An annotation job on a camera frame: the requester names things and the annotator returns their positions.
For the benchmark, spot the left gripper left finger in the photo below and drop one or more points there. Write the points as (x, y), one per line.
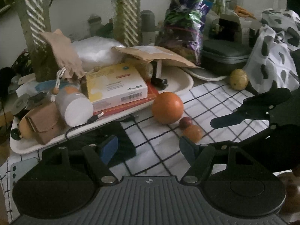
(99, 156)

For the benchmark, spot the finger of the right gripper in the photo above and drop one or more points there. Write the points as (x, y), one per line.
(268, 151)
(258, 107)

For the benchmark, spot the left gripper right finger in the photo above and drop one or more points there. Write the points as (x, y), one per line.
(194, 156)

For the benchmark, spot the brown oval avocado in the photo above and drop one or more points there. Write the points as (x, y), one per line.
(291, 183)

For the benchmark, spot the black power bank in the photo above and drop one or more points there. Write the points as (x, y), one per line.
(126, 149)

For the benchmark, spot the small orange tangerine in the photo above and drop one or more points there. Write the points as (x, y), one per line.
(193, 133)

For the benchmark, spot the yellow-green round fruit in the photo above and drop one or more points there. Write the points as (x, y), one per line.
(238, 79)

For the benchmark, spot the small red fruit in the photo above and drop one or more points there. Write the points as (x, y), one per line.
(185, 122)

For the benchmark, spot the checkered white tablecloth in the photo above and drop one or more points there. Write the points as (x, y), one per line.
(157, 145)

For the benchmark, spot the cow print cloth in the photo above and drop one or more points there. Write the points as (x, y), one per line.
(270, 64)

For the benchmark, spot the white cylindrical jar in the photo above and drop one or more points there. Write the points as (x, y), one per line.
(74, 107)

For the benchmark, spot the large orange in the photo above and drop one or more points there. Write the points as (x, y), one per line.
(167, 108)

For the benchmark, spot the black zip case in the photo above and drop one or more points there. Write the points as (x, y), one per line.
(222, 57)

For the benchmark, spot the brown leather pouch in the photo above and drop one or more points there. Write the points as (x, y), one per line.
(46, 122)

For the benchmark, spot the yellow white medicine box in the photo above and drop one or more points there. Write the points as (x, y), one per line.
(115, 85)

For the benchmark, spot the orange red book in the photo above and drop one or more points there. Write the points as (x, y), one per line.
(152, 93)

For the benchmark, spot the light blue smartphone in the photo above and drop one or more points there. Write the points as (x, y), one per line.
(19, 169)

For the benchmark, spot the clear plastic bag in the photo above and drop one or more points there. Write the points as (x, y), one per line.
(98, 52)

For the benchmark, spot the brown paper envelope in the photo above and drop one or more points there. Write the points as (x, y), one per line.
(148, 54)

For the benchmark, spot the purple foil snack bag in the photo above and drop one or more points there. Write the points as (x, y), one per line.
(182, 29)

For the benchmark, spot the left glass vase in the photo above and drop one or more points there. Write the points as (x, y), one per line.
(34, 19)

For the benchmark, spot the beige drawstring bag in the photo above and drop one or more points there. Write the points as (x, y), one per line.
(65, 55)

